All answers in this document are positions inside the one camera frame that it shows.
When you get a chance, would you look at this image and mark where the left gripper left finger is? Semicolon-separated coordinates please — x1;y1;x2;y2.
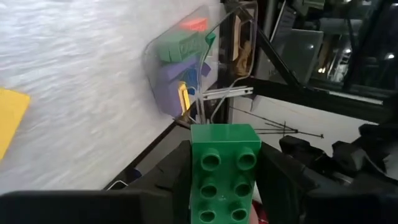
0;139;192;224

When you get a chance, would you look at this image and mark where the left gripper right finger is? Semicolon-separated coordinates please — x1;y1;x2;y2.
256;141;398;224

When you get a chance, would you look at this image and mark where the green studded brick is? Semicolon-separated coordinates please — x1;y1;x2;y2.
189;123;262;224

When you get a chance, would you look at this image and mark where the long purple block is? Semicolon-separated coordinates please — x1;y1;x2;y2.
154;55;212;118

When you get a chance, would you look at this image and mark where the yellow brick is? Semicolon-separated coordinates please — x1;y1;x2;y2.
177;80;192;115

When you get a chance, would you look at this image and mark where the blue brick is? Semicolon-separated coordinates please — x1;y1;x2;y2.
182;67;200;96

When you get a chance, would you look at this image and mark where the green two-by-four brick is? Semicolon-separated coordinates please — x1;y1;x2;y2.
178;30;217;57
155;30;187;63

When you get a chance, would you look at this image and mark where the orange brick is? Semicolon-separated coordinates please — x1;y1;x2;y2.
178;17;209;33

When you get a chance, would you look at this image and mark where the silver extrusion piece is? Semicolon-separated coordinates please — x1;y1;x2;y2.
201;86;254;101

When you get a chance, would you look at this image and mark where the long yellow flat block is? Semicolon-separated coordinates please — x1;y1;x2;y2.
0;88;32;161

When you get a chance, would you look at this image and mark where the light wooden side board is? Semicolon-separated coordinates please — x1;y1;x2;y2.
232;14;253;78

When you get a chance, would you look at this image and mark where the clear plastic bin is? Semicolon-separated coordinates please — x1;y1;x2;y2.
142;0;259;125

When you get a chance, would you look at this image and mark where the thin black floor cable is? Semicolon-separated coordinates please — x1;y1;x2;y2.
229;106;325;139

